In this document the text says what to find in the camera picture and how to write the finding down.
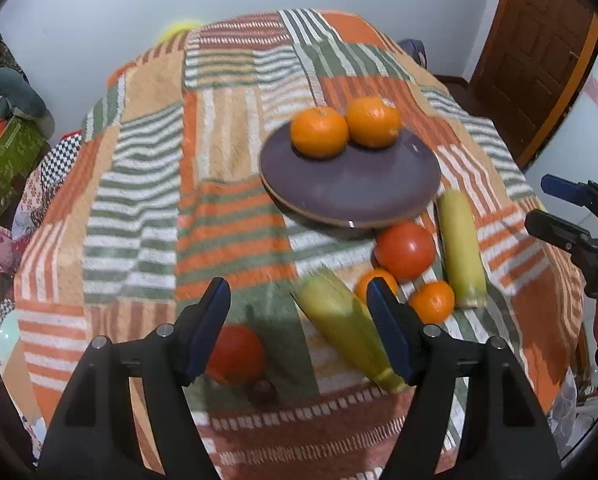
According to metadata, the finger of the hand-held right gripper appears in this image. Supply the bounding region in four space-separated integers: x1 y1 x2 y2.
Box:
525 210 598 267
541 174 598 223

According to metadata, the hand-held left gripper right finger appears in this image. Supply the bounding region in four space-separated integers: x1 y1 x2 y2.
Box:
366 277 564 480

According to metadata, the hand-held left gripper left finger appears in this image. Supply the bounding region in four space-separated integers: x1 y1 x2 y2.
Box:
36 276 232 480

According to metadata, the red tomato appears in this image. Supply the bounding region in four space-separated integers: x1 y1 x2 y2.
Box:
375 222 437 283
206 324 267 387

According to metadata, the small orange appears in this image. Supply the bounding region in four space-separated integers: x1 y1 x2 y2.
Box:
355 268 400 306
409 280 456 325

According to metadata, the yellow corn cob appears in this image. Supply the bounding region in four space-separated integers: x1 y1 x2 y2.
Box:
437 190 488 309
293 269 410 393

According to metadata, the small dark red jujube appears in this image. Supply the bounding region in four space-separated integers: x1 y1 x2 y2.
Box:
250 380 280 406

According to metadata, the dark purple plate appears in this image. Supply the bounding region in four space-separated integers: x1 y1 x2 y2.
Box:
259 122 441 228

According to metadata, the striped patchwork blanket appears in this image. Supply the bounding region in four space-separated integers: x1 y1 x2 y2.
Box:
14 8 587 480

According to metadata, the brown wooden door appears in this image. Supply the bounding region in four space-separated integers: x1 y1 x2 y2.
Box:
471 0 598 168

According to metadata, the large orange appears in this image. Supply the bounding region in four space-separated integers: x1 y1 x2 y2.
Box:
290 106 350 159
345 96 402 149

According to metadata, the purple chair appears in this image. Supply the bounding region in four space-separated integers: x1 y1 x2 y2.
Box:
398 38 430 68

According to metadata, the black white checkered cloth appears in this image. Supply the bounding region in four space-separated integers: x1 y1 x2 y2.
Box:
39 132 84 186

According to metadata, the green cardboard box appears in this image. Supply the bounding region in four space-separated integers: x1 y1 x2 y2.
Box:
0 120 47 218

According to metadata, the yellow foam cushion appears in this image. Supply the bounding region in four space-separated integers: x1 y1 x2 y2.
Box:
156 19 204 43

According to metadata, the grey stuffed toy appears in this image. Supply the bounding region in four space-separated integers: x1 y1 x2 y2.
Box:
0 67 54 121

